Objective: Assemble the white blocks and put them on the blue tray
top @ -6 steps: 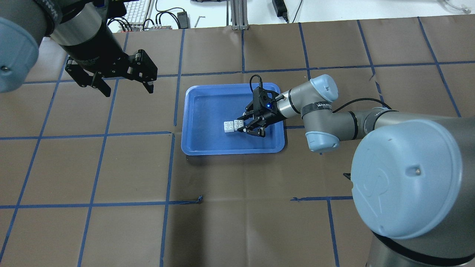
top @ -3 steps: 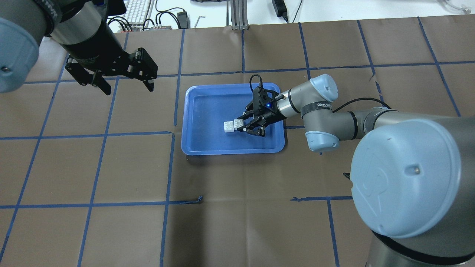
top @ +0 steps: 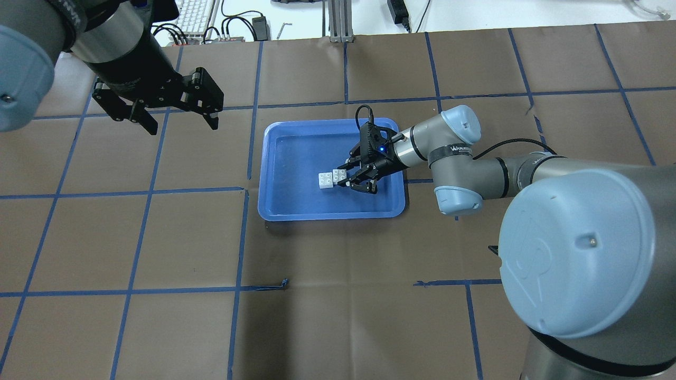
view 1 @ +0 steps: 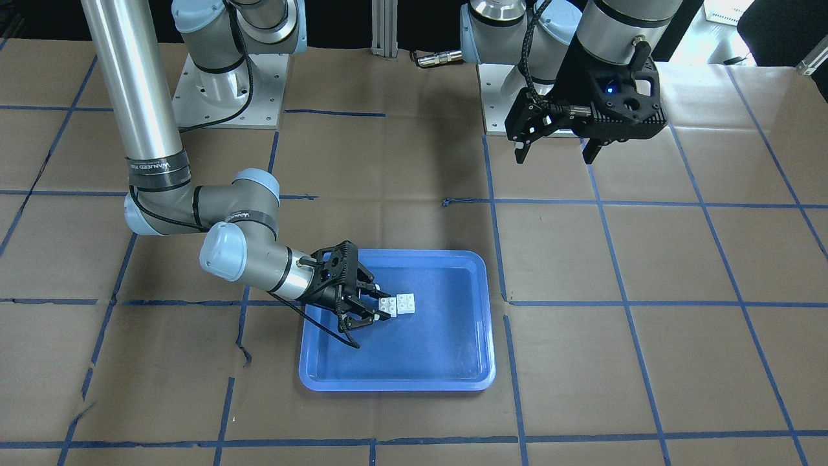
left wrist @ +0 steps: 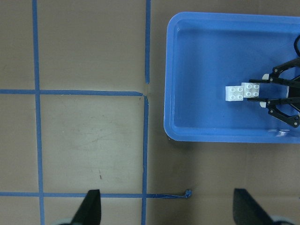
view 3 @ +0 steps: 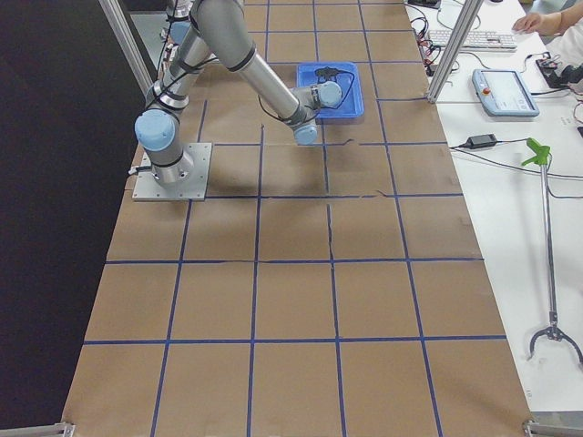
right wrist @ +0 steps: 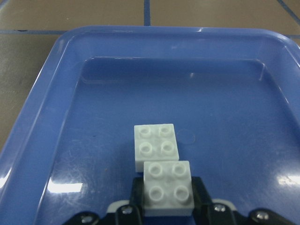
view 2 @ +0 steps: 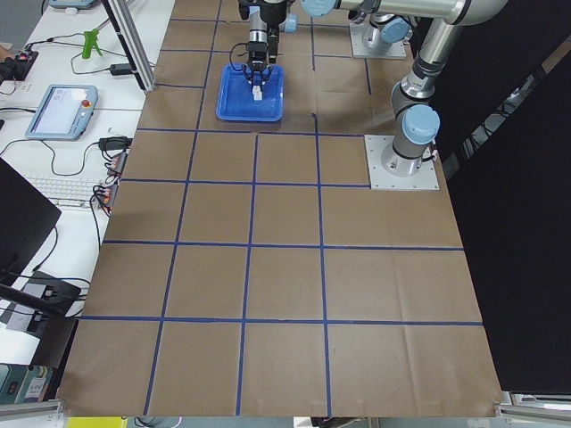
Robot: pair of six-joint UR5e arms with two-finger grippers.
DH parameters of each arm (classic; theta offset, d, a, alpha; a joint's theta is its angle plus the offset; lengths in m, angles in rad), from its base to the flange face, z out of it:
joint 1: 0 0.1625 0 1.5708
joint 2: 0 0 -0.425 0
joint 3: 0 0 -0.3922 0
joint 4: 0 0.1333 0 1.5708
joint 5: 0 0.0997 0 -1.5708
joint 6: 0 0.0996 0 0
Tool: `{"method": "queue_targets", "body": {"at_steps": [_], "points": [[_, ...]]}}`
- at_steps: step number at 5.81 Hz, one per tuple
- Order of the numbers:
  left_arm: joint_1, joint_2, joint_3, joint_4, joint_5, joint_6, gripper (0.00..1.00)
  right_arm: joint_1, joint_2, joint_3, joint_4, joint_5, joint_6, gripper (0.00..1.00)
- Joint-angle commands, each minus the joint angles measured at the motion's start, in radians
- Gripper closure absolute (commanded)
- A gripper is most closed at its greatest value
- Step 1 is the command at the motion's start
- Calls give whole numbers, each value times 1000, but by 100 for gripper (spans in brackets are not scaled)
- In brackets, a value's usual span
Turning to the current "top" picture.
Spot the blue plastic tray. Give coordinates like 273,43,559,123
257,119,406,222

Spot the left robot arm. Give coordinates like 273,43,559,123
1,1,224,135

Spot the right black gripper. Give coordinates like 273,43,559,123
336,120,404,194

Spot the white keyboard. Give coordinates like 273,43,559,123
174,1,218,38

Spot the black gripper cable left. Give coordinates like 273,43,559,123
152,23,190,49

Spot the white block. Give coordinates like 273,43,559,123
318,172,335,189
332,169,347,185

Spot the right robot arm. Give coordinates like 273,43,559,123
330,105,675,379

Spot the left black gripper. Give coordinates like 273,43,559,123
92,67,224,136

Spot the aluminium frame post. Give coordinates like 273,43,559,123
323,1,354,43

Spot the black power adapter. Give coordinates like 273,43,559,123
386,0,410,29

